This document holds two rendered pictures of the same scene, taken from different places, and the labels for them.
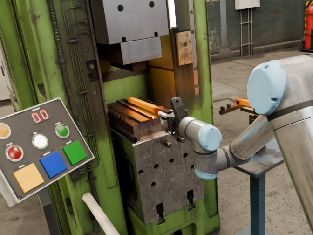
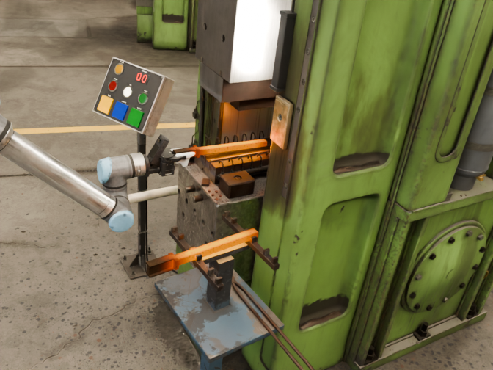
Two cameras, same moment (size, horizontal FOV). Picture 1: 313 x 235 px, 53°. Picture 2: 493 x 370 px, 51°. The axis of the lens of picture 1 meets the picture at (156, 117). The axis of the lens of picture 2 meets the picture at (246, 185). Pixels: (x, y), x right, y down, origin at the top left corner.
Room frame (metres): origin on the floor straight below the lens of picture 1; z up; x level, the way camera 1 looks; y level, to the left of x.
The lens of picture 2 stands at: (1.44, -1.85, 2.00)
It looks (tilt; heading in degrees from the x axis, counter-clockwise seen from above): 31 degrees down; 85
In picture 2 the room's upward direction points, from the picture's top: 7 degrees clockwise
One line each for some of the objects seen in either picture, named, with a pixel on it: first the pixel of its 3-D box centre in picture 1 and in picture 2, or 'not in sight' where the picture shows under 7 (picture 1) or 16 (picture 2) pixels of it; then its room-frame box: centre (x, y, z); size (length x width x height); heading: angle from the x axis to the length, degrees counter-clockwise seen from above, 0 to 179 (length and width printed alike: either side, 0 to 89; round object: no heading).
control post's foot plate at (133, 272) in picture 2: not in sight; (141, 258); (1.09, 0.49, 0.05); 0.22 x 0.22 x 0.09; 27
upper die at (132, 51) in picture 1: (123, 48); (257, 77); (1.61, 0.13, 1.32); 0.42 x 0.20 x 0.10; 27
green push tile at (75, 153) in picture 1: (74, 153); (136, 117); (1.09, 0.33, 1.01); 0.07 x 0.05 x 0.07; 142
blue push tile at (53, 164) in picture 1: (53, 164); (120, 111); (1.01, 0.39, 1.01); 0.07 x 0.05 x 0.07; 142
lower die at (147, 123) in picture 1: (132, 114); (248, 156); (1.61, 0.13, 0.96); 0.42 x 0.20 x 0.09; 27
